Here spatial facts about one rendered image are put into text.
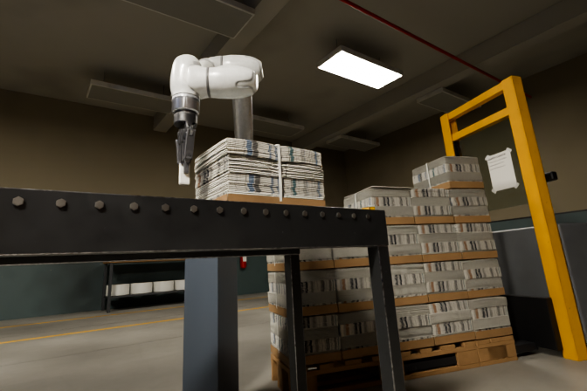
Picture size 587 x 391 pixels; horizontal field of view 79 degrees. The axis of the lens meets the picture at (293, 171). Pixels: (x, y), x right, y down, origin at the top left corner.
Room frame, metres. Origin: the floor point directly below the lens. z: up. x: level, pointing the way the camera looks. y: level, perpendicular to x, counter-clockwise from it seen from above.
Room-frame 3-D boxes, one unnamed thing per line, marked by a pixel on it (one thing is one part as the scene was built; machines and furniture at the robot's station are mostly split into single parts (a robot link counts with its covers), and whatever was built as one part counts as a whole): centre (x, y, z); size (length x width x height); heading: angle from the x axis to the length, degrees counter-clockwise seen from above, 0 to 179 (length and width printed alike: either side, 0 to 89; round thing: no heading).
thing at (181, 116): (1.09, 0.35, 1.09); 0.08 x 0.07 x 0.09; 36
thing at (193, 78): (1.09, 0.33, 1.27); 0.13 x 0.11 x 0.16; 96
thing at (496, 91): (2.67, -1.51, 1.82); 0.75 x 0.06 x 0.06; 18
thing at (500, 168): (2.67, -1.53, 1.27); 0.57 x 0.01 x 0.65; 18
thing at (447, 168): (2.53, -1.10, 0.65); 0.39 x 0.30 x 1.29; 18
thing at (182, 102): (1.09, 0.35, 1.16); 0.09 x 0.09 x 0.06
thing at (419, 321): (2.30, -0.41, 0.42); 1.17 x 0.39 x 0.83; 108
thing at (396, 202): (2.34, -0.53, 0.95); 0.38 x 0.29 x 0.23; 20
